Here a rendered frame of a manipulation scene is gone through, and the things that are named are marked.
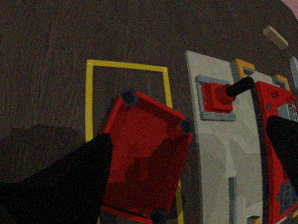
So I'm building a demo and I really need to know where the grey rectangular block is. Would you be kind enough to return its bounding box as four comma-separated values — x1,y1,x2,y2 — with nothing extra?
287,56,298,89

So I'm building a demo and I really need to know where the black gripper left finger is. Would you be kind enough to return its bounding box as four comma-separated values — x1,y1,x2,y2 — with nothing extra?
0,132,113,224

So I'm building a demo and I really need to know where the tan rectangular block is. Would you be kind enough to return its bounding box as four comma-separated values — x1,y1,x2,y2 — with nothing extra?
262,26,289,51

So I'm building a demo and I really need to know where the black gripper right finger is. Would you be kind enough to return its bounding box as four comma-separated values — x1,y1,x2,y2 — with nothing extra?
266,116,298,196

